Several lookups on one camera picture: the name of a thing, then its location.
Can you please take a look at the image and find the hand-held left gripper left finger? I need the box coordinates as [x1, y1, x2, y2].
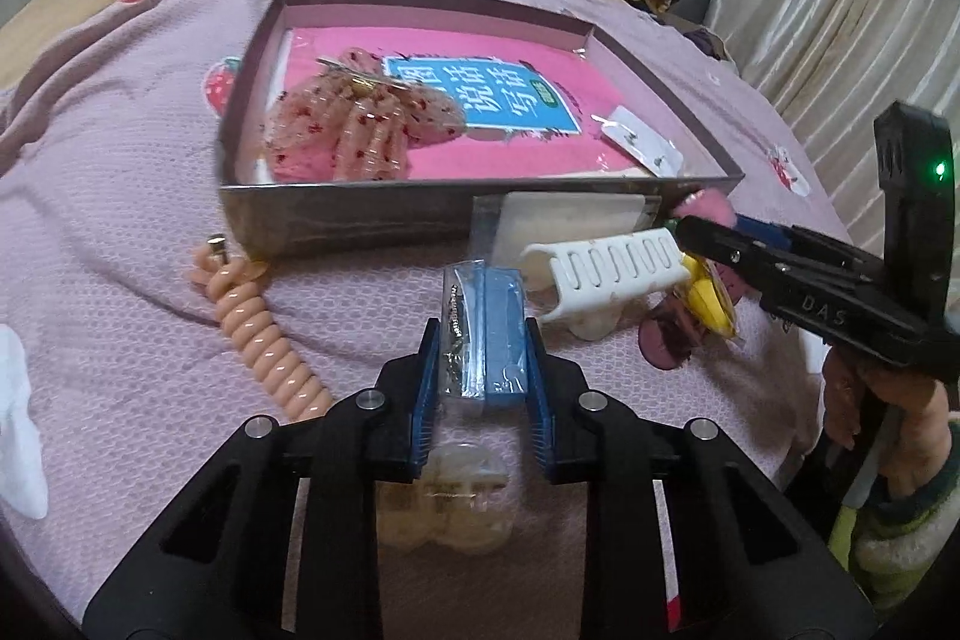
[81, 317, 443, 640]

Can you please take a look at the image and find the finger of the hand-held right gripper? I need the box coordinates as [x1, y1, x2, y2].
[739, 217, 884, 272]
[675, 214, 797, 295]

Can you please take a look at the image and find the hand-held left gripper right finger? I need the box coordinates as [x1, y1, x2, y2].
[523, 316, 878, 640]

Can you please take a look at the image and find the pink fluffy hair tie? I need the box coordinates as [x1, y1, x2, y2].
[671, 188, 740, 229]

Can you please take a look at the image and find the small blue box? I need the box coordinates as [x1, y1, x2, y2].
[482, 266, 530, 403]

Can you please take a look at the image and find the grey cardboard box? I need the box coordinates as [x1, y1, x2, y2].
[216, 0, 745, 260]

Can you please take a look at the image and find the person's right hand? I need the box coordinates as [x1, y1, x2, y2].
[821, 347, 955, 504]

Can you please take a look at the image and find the yellow trinket in clear packet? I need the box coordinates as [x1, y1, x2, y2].
[679, 254, 740, 341]

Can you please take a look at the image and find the mauve round hair clip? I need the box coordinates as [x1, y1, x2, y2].
[637, 299, 704, 372]

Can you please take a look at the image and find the white claw clip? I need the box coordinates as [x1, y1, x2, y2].
[520, 226, 687, 341]

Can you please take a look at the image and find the cream claw clip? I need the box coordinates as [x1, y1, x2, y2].
[379, 441, 515, 555]

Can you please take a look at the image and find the pink book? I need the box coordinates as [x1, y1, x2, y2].
[266, 26, 661, 184]

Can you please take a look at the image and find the metal hair clip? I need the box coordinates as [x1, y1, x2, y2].
[316, 56, 406, 91]

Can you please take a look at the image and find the peach spiral hair tie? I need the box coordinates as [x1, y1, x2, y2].
[191, 233, 335, 420]

